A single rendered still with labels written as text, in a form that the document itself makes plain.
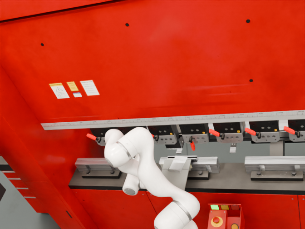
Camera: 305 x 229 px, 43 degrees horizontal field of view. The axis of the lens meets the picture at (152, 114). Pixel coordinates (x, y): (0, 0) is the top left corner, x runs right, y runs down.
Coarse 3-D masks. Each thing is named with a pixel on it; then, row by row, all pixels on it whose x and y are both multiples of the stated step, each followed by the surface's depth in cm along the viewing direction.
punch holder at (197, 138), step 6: (180, 126) 225; (186, 126) 224; (192, 126) 223; (198, 126) 221; (204, 126) 220; (186, 132) 227; (192, 132) 226; (198, 132) 225; (186, 138) 231; (192, 138) 230; (198, 138) 229; (204, 138) 227
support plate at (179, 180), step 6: (168, 162) 252; (186, 162) 247; (162, 168) 249; (186, 168) 243; (168, 174) 244; (174, 174) 242; (180, 174) 241; (186, 174) 240; (168, 180) 240; (174, 180) 239; (180, 180) 238; (186, 180) 236; (180, 186) 234
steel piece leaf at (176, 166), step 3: (174, 159) 252; (174, 162) 250; (177, 162) 249; (180, 162) 248; (183, 162) 247; (171, 165) 249; (174, 165) 248; (177, 165) 247; (180, 165) 246; (183, 165) 246; (171, 168) 247; (174, 168) 246; (177, 168) 245; (180, 168) 245; (171, 171) 245; (174, 171) 244; (177, 171) 242; (180, 171) 243
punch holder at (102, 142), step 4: (92, 128) 246; (96, 128) 245; (100, 128) 244; (104, 128) 243; (108, 128) 242; (112, 128) 244; (116, 128) 249; (92, 132) 249; (96, 132) 248; (100, 132) 247; (104, 132) 246; (96, 136) 251; (100, 136) 250; (104, 136) 249; (96, 140) 253; (104, 140) 253; (100, 144) 255; (104, 144) 254
